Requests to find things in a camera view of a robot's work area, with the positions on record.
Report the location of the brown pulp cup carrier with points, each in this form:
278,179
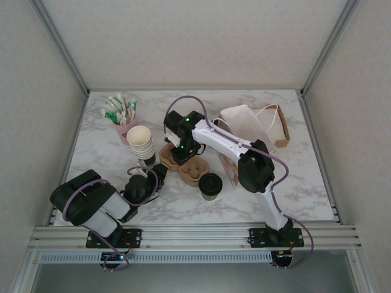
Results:
195,175

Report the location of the black cup lid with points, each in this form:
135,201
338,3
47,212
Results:
210,183

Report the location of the white paper gift bag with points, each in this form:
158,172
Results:
238,122

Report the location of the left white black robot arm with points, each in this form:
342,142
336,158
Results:
82,198

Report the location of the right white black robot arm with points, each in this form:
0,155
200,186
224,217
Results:
226,143

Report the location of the stack of paper cups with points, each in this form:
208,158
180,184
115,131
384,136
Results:
139,137

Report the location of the pink holder cup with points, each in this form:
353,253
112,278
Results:
120,129

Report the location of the green white sugar stick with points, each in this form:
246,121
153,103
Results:
113,102
133,107
119,98
110,115

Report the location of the wooden stirrer stick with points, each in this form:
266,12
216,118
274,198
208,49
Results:
125,107

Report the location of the stack of white napkins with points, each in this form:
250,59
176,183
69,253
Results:
275,122

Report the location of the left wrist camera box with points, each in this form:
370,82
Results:
139,171

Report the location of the aluminium rear table rail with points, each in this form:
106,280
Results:
214,89

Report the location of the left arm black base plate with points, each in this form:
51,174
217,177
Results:
134,236

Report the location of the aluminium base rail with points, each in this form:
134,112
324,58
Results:
198,236

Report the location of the aluminium side table rail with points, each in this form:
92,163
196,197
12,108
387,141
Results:
311,128
78,128

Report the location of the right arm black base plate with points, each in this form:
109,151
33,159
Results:
259,236

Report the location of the aluminium corner post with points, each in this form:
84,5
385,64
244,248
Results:
327,49
63,49

